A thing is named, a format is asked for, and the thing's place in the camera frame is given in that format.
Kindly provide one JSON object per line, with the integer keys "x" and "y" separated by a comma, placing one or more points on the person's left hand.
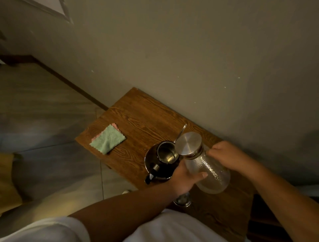
{"x": 181, "y": 181}

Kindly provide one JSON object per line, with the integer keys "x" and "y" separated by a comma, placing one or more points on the person's right hand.
{"x": 230, "y": 155}

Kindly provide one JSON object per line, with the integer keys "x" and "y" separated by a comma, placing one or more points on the person's right fingers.
{"x": 214, "y": 152}

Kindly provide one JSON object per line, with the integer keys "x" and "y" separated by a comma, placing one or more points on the person's left thumb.
{"x": 198, "y": 178}

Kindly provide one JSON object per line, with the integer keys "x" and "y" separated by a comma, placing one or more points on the textured glass pitcher steel lid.
{"x": 211, "y": 174}

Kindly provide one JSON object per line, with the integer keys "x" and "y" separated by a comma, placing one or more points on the person's left forearm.
{"x": 129, "y": 207}

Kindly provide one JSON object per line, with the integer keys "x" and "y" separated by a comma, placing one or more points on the person's right forearm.
{"x": 284, "y": 202}

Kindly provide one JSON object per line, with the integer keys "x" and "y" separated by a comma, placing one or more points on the round steel teapot lid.
{"x": 183, "y": 200}

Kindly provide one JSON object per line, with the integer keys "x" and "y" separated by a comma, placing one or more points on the black glass teapot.
{"x": 162, "y": 170}

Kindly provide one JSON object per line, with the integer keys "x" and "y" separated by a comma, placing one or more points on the steel teapot infuser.
{"x": 167, "y": 152}

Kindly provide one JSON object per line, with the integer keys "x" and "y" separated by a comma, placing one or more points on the person's white shirt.
{"x": 172, "y": 228}

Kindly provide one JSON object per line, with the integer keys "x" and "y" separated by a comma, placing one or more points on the small white object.
{"x": 126, "y": 192}

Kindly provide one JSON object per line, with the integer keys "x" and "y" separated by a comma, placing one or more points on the dark cabinet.
{"x": 269, "y": 222}

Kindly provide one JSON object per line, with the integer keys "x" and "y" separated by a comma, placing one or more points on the green microfibre cloth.
{"x": 107, "y": 140}

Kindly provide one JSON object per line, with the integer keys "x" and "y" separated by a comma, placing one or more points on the pink microfibre cloth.
{"x": 112, "y": 124}

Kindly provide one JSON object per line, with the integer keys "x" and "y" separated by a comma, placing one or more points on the dark wooden baseboard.
{"x": 62, "y": 79}

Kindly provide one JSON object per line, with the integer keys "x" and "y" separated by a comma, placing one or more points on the yellow fabric seat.
{"x": 8, "y": 184}

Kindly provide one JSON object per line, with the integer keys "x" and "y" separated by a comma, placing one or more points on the white door frame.
{"x": 61, "y": 11}

